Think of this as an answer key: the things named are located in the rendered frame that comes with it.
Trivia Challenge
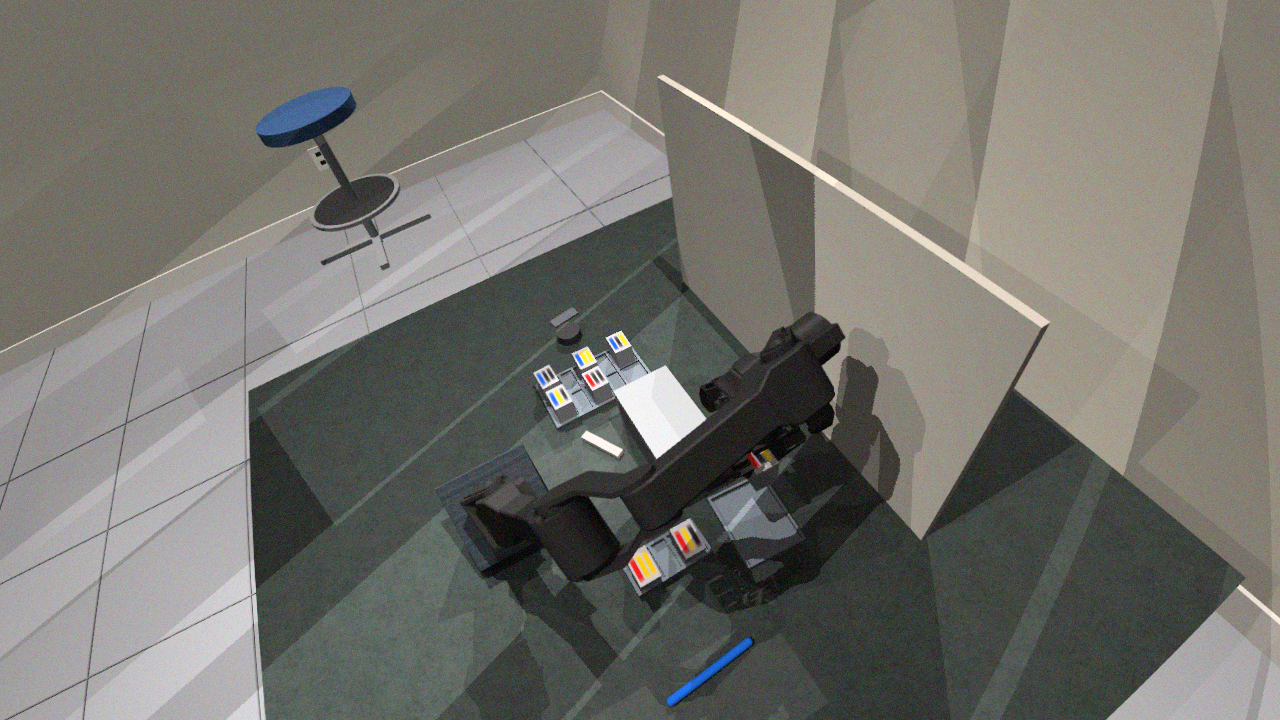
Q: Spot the grey flat panel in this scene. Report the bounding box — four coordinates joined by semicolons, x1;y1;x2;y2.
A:
657;76;1051;539

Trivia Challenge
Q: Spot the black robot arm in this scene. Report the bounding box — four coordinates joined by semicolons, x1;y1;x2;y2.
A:
460;313;845;582

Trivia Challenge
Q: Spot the blue rod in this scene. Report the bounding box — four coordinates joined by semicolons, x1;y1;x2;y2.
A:
667;637;753;706

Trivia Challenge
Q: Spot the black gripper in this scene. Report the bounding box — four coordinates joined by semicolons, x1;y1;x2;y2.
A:
704;404;835;492

